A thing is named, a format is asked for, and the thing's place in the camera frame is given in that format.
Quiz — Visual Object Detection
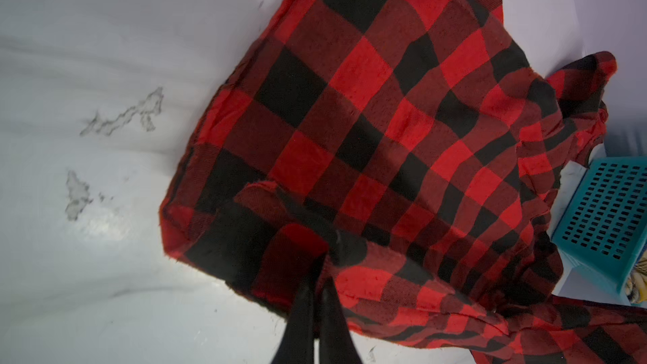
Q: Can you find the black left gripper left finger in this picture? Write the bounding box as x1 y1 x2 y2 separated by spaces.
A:
271 275 316 364

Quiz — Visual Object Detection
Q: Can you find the yellow plaid shirt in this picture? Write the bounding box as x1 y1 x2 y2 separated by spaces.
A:
624 251 647 304

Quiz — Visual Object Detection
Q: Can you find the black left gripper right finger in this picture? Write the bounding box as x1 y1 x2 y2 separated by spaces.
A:
319 279 362 364

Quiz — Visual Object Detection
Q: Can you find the teal plastic basket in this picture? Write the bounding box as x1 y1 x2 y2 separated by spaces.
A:
552 157 646 304

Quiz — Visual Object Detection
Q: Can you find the red black plaid shirt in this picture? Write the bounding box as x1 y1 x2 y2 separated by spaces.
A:
160 0 646 363

